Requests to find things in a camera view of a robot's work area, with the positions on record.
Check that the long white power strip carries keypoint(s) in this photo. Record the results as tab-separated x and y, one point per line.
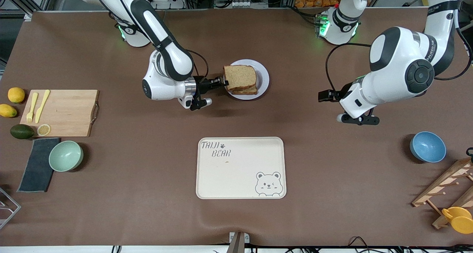
244	4

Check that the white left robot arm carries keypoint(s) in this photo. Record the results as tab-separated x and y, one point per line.
395	68

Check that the aluminium frame profile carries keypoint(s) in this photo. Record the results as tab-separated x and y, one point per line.
28	16

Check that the yellow plastic fork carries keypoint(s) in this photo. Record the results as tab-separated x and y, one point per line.
29	116

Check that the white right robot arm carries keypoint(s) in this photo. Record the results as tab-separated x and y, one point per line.
173	61

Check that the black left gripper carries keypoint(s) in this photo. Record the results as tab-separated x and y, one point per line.
335	94

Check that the lavender round plate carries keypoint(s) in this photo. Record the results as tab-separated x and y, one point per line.
263	75

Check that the lemon slice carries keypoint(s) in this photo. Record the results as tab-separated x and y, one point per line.
43	130

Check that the wooden rack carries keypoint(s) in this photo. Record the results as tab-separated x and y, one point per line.
441	184

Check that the blue bowl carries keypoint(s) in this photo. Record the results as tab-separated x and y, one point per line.
428	147

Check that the yellow cup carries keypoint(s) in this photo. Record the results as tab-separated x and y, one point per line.
460	219

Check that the mint green bowl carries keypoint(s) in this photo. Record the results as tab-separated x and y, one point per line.
65	156

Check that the cream tray with bear print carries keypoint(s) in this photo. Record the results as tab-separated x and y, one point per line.
236	171

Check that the green avocado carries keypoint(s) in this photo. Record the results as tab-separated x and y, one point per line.
21	131

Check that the large brown bread slice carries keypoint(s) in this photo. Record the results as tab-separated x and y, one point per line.
240	77

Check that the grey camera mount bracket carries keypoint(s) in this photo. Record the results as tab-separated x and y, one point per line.
238	242

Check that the oval yellow lemon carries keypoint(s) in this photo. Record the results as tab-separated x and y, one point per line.
7	110

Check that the wooden cutting board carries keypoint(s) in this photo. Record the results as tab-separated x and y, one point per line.
66	112

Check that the toast slice with dark crust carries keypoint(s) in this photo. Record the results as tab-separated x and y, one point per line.
245	92

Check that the dark grey cloth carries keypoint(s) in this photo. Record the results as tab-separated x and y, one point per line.
37	171

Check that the round yellow lemon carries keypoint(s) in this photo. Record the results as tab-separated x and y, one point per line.
16	95

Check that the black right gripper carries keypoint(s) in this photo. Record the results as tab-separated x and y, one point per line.
201	85

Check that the yellow plastic knife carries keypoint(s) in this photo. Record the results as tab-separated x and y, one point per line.
41	107

